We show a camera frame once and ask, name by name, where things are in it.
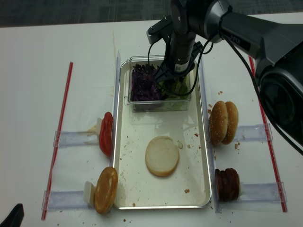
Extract sesame bun front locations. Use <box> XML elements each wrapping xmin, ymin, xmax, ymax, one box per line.
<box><xmin>209</xmin><ymin>101</ymin><xmax>228</xmax><ymax>146</ymax></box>

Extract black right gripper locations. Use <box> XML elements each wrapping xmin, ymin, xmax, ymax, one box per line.
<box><xmin>153</xmin><ymin>31</ymin><xmax>202</xmax><ymax>83</ymax></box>

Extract purple cabbage pile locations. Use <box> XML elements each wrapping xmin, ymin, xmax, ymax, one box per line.
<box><xmin>130</xmin><ymin>64</ymin><xmax>163</xmax><ymax>102</ymax></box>

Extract left red strip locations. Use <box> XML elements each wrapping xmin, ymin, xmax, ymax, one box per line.
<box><xmin>41</xmin><ymin>62</ymin><xmax>73</xmax><ymax>221</ymax></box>

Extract right long clear divider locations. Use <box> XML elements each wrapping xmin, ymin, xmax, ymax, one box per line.
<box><xmin>198</xmin><ymin>59</ymin><xmax>221</xmax><ymax>214</ymax></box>

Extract clear plastic salad container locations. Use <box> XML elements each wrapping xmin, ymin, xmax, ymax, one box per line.
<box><xmin>124</xmin><ymin>56</ymin><xmax>192</xmax><ymax>112</ymax></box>

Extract brown meat patties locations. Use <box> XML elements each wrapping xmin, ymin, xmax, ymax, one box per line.
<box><xmin>215</xmin><ymin>168</ymin><xmax>241</xmax><ymax>202</ymax></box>

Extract sesame bun rear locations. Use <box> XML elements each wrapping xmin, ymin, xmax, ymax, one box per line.
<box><xmin>222</xmin><ymin>101</ymin><xmax>239</xmax><ymax>145</ymax></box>

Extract upper left clear rail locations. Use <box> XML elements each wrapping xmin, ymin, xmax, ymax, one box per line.
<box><xmin>53</xmin><ymin>131</ymin><xmax>99</xmax><ymax>148</ymax></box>

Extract sesame bun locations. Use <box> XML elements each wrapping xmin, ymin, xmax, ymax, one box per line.
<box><xmin>209</xmin><ymin>101</ymin><xmax>228</xmax><ymax>146</ymax></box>
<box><xmin>222</xmin><ymin>101</ymin><xmax>239</xmax><ymax>145</ymax></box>

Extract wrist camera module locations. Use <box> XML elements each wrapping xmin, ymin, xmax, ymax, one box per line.
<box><xmin>146</xmin><ymin>15</ymin><xmax>174</xmax><ymax>44</ymax></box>

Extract right red strip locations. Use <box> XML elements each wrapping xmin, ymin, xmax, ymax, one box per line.
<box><xmin>248</xmin><ymin>56</ymin><xmax>288</xmax><ymax>212</ymax></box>

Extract lower left clear rail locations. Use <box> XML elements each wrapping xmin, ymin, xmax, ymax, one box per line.
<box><xmin>42</xmin><ymin>191</ymin><xmax>91</xmax><ymax>211</ymax></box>

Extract white block behind patties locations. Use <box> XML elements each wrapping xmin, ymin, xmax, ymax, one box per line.
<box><xmin>237</xmin><ymin>181</ymin><xmax>242</xmax><ymax>200</ymax></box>

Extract red tomato slices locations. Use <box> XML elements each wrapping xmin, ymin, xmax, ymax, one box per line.
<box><xmin>99</xmin><ymin>112</ymin><xmax>113</xmax><ymax>157</ymax></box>

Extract clear rail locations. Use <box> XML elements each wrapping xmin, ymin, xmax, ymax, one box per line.
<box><xmin>53</xmin><ymin>131</ymin><xmax>99</xmax><ymax>148</ymax></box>
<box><xmin>233</xmin><ymin>124</ymin><xmax>273</xmax><ymax>142</ymax></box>
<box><xmin>42</xmin><ymin>191</ymin><xmax>91</xmax><ymax>211</ymax></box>
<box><xmin>238</xmin><ymin>182</ymin><xmax>287</xmax><ymax>203</ymax></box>

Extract long clear divider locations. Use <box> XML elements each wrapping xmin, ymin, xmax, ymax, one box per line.
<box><xmin>110</xmin><ymin>51</ymin><xmax>121</xmax><ymax>167</ymax></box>
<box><xmin>198</xmin><ymin>59</ymin><xmax>221</xmax><ymax>214</ymax></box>

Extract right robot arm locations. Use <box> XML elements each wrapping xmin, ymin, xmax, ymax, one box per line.
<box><xmin>169</xmin><ymin>0</ymin><xmax>303</xmax><ymax>144</ymax></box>

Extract white block behind tomato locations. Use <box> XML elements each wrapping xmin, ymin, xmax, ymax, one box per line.
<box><xmin>95</xmin><ymin>118</ymin><xmax>102</xmax><ymax>136</ymax></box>

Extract white block lower left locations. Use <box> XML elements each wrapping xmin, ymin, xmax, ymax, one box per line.
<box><xmin>83</xmin><ymin>181</ymin><xmax>96</xmax><ymax>207</ymax></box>

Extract white metal tray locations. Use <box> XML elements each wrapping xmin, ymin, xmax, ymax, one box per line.
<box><xmin>114</xmin><ymin>62</ymin><xmax>212</xmax><ymax>210</ymax></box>

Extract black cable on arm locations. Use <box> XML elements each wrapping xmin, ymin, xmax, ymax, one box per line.
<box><xmin>147</xmin><ymin>7</ymin><xmax>303</xmax><ymax>154</ymax></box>

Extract lower right clear rail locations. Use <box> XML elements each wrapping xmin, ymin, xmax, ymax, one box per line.
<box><xmin>238</xmin><ymin>182</ymin><xmax>287</xmax><ymax>203</ymax></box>

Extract red strip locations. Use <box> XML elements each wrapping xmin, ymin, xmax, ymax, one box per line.
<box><xmin>248</xmin><ymin>56</ymin><xmax>288</xmax><ymax>212</ymax></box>
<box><xmin>41</xmin><ymin>62</ymin><xmax>73</xmax><ymax>221</ymax></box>

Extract bottom bun half on tray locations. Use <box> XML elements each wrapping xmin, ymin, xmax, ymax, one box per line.
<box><xmin>145</xmin><ymin>136</ymin><xmax>179</xmax><ymax>177</ymax></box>

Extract black left gripper tip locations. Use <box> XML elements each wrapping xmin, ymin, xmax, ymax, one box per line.
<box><xmin>0</xmin><ymin>203</ymin><xmax>24</xmax><ymax>227</ymax></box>

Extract green lettuce pile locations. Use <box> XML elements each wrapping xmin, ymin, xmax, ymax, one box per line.
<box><xmin>158</xmin><ymin>78</ymin><xmax>189</xmax><ymax>100</ymax></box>

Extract left long clear divider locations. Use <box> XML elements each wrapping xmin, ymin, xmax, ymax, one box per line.
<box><xmin>110</xmin><ymin>51</ymin><xmax>121</xmax><ymax>167</ymax></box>

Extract bun half lower left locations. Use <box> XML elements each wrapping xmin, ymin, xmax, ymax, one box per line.
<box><xmin>94</xmin><ymin>166</ymin><xmax>118</xmax><ymax>214</ymax></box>

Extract upper right clear rail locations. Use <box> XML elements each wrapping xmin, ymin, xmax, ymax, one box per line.
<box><xmin>233</xmin><ymin>124</ymin><xmax>273</xmax><ymax>142</ymax></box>

